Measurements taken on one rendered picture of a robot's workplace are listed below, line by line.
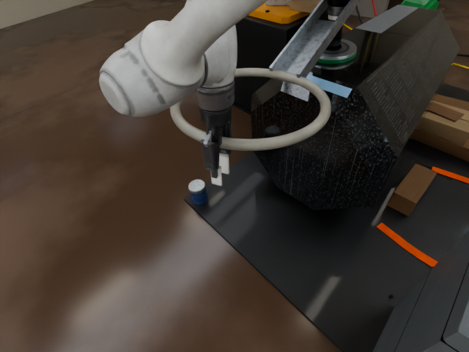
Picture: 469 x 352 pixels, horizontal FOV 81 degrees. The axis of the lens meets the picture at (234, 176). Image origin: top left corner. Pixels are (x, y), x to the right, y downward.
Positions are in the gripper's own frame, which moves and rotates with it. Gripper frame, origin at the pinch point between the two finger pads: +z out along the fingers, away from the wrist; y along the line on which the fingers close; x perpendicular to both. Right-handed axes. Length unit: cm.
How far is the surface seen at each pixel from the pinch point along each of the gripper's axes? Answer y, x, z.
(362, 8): 404, -26, 39
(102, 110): 120, 181, 79
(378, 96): 65, -40, 2
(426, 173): 98, -83, 58
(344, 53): 80, -23, -8
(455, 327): -21, -55, 3
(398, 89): 78, -49, 4
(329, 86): 60, -21, -1
